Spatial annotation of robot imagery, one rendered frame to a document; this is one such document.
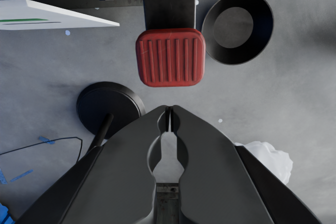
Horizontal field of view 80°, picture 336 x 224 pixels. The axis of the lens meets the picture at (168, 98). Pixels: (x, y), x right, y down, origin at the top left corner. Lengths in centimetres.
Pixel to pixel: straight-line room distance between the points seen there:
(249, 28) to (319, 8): 29
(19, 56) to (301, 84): 142
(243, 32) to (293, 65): 31
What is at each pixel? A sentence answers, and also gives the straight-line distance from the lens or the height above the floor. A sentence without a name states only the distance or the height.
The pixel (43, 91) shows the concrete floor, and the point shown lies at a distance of 128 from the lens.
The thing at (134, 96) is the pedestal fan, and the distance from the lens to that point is 108.
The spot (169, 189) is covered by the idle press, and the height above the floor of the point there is 3.
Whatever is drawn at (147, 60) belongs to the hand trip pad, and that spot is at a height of 76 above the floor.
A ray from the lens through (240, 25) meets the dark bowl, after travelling 101.
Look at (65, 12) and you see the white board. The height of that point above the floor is 47.
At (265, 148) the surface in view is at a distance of 124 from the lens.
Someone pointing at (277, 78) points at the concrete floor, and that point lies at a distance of 117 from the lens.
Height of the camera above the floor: 96
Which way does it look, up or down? 61 degrees down
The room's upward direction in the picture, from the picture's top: 177 degrees counter-clockwise
